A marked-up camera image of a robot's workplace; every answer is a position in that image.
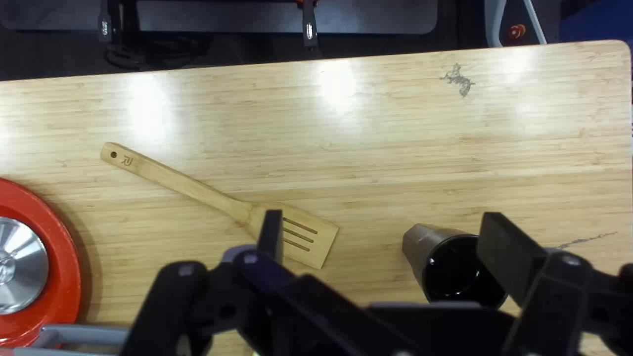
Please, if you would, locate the red plate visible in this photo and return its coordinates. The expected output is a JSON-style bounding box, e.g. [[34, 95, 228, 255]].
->
[[0, 176, 86, 348]]

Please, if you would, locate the wooden slotted spatula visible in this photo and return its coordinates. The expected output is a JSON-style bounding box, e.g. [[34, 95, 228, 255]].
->
[[100, 140, 341, 271]]

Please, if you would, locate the glass toaster oven door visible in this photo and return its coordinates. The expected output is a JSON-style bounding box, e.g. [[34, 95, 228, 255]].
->
[[19, 322, 131, 356]]

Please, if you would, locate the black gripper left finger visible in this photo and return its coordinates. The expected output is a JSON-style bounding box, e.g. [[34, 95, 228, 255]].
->
[[122, 208, 373, 356]]

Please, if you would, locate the black plastic cup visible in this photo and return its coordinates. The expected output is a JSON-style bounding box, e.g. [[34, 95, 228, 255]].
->
[[402, 222, 511, 309]]

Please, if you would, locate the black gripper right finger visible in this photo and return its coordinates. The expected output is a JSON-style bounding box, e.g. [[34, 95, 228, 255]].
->
[[476, 210, 633, 356]]

